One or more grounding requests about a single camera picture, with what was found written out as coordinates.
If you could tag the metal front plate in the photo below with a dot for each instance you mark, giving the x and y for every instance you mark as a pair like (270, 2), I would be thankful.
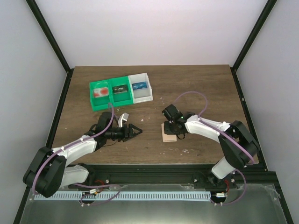
(253, 204)

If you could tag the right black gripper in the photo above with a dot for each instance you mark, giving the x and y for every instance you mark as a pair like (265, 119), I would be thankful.
(170, 127)

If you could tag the left green bin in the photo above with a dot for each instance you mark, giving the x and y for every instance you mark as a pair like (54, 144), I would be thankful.
(101, 103)

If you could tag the white card red circles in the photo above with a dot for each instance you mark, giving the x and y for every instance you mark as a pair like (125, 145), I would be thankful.
(100, 92)

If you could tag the black frame post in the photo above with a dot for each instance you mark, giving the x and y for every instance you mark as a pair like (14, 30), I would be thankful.
(254, 32)
(48, 33)

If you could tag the frame rail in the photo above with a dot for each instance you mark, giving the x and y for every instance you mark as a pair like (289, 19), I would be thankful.
(262, 162)
(58, 112)

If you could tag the left black frame post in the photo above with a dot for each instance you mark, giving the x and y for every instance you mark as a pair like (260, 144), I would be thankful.
(48, 33)

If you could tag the white bin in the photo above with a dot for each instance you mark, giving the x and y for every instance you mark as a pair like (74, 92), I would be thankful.
(143, 95)

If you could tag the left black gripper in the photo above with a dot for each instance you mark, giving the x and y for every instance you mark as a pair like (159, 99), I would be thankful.
(127, 132)

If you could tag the right side frame rail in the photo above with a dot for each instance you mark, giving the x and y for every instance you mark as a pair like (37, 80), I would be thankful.
(262, 162)

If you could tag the right black frame post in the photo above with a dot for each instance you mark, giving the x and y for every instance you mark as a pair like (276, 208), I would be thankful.
(254, 32)

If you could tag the blue card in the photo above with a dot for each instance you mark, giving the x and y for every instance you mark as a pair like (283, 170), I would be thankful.
(139, 86)

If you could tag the left side frame rail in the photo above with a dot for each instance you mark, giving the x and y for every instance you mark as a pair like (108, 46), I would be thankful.
(58, 112)

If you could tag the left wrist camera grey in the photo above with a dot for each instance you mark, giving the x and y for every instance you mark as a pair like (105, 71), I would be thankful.
(123, 119)

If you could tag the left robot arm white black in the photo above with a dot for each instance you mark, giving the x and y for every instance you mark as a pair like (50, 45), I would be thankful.
(52, 169)

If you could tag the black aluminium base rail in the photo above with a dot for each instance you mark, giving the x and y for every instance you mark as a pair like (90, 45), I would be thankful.
(198, 175)

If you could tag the light blue slotted cable duct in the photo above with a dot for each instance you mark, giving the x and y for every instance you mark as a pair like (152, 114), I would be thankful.
(130, 196)

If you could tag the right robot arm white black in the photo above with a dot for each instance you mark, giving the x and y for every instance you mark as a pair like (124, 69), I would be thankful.
(238, 145)

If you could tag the black card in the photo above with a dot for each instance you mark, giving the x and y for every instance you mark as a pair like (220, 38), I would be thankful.
(120, 89)

